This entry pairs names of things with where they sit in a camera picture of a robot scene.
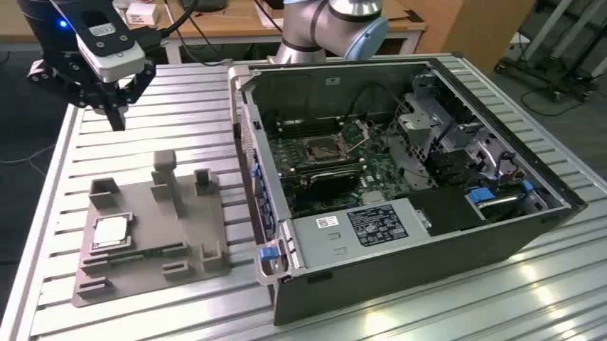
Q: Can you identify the plain white box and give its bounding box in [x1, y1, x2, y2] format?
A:
[126, 3, 159, 26]

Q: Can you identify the wheeled equipment stand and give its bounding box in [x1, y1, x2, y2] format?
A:
[493, 0, 607, 104]

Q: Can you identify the blue disk carrier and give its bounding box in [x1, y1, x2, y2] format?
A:
[466, 188, 498, 207]

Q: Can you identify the metal socket cover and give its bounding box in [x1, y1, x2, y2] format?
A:
[338, 119, 375, 146]

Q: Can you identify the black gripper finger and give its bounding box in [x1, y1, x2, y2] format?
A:
[26, 59, 117, 131]
[111, 58, 158, 132]

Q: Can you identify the open black PC case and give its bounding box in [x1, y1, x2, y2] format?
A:
[227, 53, 589, 326]

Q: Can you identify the green motherboard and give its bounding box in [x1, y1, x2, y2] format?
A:
[265, 117, 410, 220]

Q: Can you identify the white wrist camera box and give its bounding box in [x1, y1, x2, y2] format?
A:
[75, 10, 146, 84]

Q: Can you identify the silver metal drive cage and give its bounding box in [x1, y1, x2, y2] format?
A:
[387, 72, 477, 189]

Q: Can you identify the wooden cabinet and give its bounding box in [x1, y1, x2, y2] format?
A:
[441, 0, 538, 62]

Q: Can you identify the grey parts rack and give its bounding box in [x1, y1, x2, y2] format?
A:
[71, 148, 234, 307]

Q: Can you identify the black graphics card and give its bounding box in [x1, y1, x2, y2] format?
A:
[285, 165, 363, 202]

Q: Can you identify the black looped wire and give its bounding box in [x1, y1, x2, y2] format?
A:
[346, 83, 405, 118]

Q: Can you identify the black plastic shroud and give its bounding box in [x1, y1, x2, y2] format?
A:
[407, 186, 491, 237]

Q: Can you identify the grey power supply unit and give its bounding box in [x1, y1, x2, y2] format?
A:
[289, 197, 431, 269]

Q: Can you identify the silver CPU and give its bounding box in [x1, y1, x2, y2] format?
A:
[93, 217, 133, 247]

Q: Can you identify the brown cardboard sheet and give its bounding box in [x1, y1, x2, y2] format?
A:
[379, 0, 425, 23]

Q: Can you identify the green RAM stick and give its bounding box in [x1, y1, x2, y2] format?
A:
[107, 248, 166, 266]

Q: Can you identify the thick black wrist cable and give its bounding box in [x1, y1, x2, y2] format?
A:
[137, 0, 201, 55]

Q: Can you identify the CPU socket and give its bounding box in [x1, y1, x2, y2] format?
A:
[303, 136, 353, 165]

